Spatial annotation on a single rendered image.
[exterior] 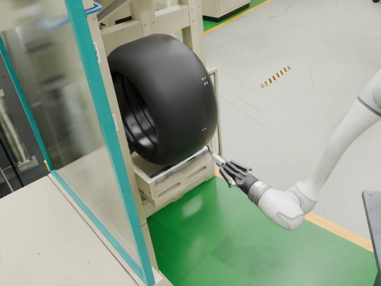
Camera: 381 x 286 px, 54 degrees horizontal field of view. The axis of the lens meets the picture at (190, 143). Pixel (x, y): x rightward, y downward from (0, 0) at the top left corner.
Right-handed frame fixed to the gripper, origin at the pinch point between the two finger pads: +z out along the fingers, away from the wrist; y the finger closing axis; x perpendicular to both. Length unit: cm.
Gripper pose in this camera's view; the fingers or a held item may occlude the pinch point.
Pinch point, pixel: (218, 160)
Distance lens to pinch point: 156.4
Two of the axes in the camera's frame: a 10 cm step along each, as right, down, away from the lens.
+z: -6.4, -5.1, 5.7
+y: -7.7, 4.4, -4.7
